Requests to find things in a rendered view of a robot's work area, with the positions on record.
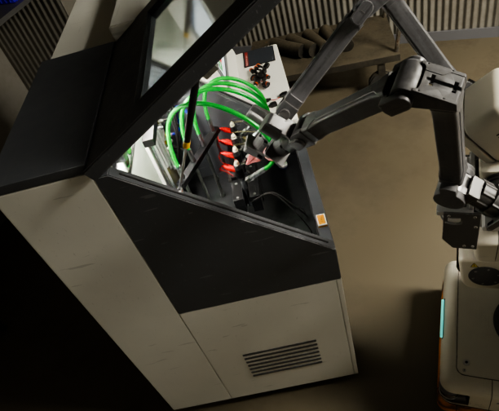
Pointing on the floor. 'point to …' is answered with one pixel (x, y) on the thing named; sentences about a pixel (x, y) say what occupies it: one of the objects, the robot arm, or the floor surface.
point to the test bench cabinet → (277, 338)
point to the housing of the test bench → (92, 214)
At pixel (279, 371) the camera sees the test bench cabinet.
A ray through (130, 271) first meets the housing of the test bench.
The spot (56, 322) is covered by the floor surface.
